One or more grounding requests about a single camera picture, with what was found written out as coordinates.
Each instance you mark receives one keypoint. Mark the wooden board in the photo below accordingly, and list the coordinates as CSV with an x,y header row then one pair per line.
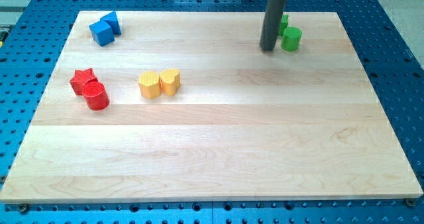
x,y
244,124

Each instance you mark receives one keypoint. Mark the yellow heart block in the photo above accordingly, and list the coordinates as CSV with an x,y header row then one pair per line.
x,y
170,81

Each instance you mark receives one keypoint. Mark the yellow hexagon block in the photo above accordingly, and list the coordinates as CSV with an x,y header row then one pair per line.
x,y
149,84

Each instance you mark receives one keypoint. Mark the green cylinder block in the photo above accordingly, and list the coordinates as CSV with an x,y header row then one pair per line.
x,y
290,38

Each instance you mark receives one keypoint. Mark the green block behind rod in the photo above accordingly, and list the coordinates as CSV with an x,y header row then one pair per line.
x,y
283,24

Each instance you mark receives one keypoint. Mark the red cylinder block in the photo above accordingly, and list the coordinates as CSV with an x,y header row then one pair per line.
x,y
95,95

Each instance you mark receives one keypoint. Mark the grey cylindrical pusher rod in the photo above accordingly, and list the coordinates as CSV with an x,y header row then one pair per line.
x,y
271,24

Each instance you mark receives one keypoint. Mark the blue cube block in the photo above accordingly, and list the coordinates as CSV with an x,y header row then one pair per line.
x,y
102,33

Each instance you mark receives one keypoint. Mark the blue triangular block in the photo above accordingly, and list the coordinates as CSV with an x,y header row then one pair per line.
x,y
112,20

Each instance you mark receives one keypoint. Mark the red star block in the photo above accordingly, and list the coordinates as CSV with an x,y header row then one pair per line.
x,y
80,78

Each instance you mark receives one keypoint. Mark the blue perforated table plate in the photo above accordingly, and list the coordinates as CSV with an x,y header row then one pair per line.
x,y
387,35

